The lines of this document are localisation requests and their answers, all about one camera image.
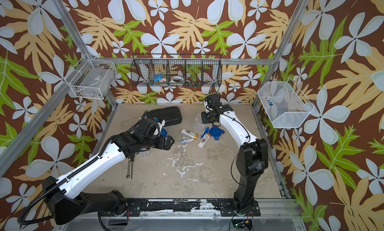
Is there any blue toothbrush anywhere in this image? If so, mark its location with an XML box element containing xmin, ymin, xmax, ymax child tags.
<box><xmin>201</xmin><ymin>128</ymin><xmax>210</xmax><ymax>138</ymax></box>

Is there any white bottle horizontal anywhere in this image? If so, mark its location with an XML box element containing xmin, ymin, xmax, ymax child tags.
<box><xmin>181</xmin><ymin>129</ymin><xmax>198</xmax><ymax>140</ymax></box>

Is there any white bottle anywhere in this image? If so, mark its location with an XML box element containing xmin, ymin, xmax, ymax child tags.
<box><xmin>198</xmin><ymin>133</ymin><xmax>211</xmax><ymax>149</ymax></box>

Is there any toothpaste tube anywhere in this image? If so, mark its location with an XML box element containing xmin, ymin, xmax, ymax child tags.
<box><xmin>180</xmin><ymin>138</ymin><xmax>195</xmax><ymax>144</ymax></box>

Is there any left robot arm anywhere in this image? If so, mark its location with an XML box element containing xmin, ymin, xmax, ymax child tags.
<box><xmin>17</xmin><ymin>117</ymin><xmax>175</xmax><ymax>226</ymax></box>

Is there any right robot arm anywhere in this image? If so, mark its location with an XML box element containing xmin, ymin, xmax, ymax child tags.
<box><xmin>201</xmin><ymin>94</ymin><xmax>269</xmax><ymax>215</ymax></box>

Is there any blue lid upper right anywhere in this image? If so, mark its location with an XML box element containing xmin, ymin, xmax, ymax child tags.
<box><xmin>209</xmin><ymin>125</ymin><xmax>225</xmax><ymax>141</ymax></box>

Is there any black plastic tool case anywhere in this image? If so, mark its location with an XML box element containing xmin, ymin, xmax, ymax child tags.
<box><xmin>147</xmin><ymin>107</ymin><xmax>183</xmax><ymax>127</ymax></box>

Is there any white tape roll in basket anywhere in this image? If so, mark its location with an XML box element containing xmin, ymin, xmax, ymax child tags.
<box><xmin>170</xmin><ymin>76</ymin><xmax>185</xmax><ymax>84</ymax></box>

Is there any blue tape roll in basket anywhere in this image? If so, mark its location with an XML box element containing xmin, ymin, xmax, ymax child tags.
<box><xmin>154</xmin><ymin>73</ymin><xmax>163</xmax><ymax>82</ymax></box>

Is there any white mesh basket right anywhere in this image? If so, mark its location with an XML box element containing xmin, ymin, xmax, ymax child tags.
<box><xmin>258</xmin><ymin>79</ymin><xmax>314</xmax><ymax>129</ymax></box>

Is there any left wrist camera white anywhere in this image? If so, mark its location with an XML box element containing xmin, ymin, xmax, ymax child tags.
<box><xmin>154</xmin><ymin>117</ymin><xmax>166</xmax><ymax>130</ymax></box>

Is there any black wire basket back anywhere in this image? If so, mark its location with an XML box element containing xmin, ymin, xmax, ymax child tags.
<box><xmin>130</xmin><ymin>54</ymin><xmax>223</xmax><ymax>88</ymax></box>

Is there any white wire basket left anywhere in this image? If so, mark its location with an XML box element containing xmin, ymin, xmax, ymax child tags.
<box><xmin>67</xmin><ymin>60</ymin><xmax>117</xmax><ymax>100</ymax></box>

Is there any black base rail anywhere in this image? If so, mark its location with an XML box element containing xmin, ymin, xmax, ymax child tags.
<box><xmin>99</xmin><ymin>197</ymin><xmax>262</xmax><ymax>217</ymax></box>

